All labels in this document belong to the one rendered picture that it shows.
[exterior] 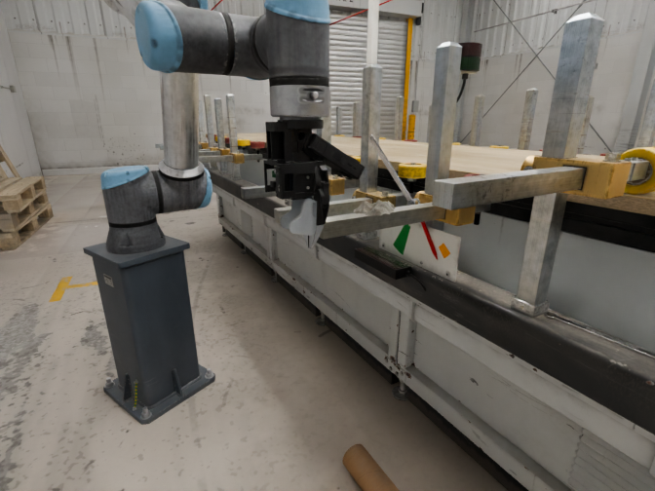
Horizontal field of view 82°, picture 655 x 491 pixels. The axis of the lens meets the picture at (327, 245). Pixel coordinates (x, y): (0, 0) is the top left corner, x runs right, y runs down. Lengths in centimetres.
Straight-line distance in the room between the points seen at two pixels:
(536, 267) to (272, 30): 56
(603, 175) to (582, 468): 74
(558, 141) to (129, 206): 119
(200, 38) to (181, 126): 69
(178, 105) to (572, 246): 110
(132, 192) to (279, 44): 91
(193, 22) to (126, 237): 90
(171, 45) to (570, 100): 58
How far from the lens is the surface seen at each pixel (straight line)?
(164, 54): 64
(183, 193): 140
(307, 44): 58
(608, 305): 94
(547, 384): 83
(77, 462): 158
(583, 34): 69
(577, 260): 94
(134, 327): 145
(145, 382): 157
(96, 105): 871
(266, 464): 138
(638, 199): 84
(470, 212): 82
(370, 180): 104
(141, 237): 140
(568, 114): 68
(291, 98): 57
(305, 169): 58
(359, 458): 127
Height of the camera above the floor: 103
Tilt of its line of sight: 19 degrees down
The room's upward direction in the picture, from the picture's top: straight up
